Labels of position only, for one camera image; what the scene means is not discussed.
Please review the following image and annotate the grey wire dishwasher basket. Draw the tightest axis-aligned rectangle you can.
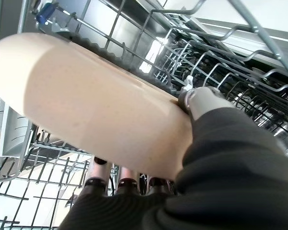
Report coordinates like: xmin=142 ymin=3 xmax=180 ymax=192
xmin=148 ymin=0 xmax=288 ymax=81

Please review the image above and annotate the dark wire dishwasher plate rack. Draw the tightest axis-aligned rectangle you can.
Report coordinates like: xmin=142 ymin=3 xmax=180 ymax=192
xmin=0 ymin=0 xmax=288 ymax=230

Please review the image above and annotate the beige deep ceramic plate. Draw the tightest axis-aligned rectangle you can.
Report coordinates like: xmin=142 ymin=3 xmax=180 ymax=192
xmin=0 ymin=32 xmax=195 ymax=180

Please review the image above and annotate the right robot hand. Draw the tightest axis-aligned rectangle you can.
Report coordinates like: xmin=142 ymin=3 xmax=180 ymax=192
xmin=60 ymin=86 xmax=288 ymax=230

